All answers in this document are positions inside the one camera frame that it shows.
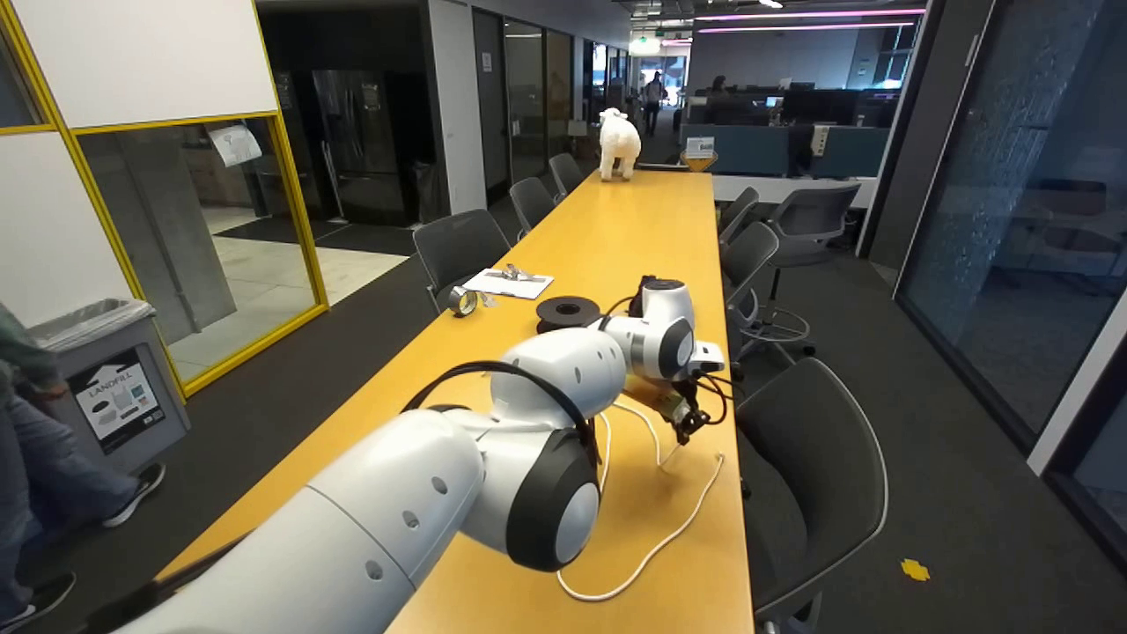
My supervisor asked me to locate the dark grey office chair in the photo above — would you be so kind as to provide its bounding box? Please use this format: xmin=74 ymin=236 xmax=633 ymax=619
xmin=408 ymin=209 xmax=515 ymax=310
xmin=507 ymin=171 xmax=560 ymax=233
xmin=736 ymin=357 xmax=894 ymax=626
xmin=720 ymin=187 xmax=762 ymax=241
xmin=724 ymin=223 xmax=813 ymax=357
xmin=547 ymin=153 xmax=592 ymax=196
xmin=770 ymin=180 xmax=864 ymax=258

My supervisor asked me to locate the yellow window frame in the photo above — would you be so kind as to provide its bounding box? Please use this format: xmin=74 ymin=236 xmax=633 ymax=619
xmin=0 ymin=0 xmax=330 ymax=398

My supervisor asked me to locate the distant standing person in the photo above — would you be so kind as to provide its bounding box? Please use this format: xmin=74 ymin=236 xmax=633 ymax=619
xmin=640 ymin=69 xmax=670 ymax=135

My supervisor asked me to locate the white paper sign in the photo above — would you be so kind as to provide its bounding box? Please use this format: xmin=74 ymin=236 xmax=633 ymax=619
xmin=209 ymin=121 xmax=264 ymax=168

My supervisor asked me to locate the person in blue jeans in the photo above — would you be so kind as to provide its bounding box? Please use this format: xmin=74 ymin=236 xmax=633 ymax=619
xmin=0 ymin=304 xmax=170 ymax=631

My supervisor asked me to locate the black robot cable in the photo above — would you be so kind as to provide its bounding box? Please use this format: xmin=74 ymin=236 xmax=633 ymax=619
xmin=401 ymin=275 xmax=736 ymax=472

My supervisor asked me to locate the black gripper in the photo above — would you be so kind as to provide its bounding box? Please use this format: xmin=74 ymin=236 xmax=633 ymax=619
xmin=667 ymin=391 xmax=716 ymax=449

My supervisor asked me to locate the white rope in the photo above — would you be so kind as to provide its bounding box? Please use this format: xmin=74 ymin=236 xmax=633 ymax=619
xmin=610 ymin=398 xmax=685 ymax=472
xmin=552 ymin=410 xmax=729 ymax=607

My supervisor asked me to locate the dark office desk row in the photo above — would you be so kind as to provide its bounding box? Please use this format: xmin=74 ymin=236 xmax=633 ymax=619
xmin=682 ymin=80 xmax=900 ymax=183

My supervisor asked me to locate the grey recycling bin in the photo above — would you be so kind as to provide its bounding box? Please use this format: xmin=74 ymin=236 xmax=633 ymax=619
xmin=25 ymin=295 xmax=190 ymax=476

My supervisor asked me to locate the white stuffed animal toy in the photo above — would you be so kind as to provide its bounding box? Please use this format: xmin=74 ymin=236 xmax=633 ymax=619
xmin=596 ymin=107 xmax=646 ymax=183

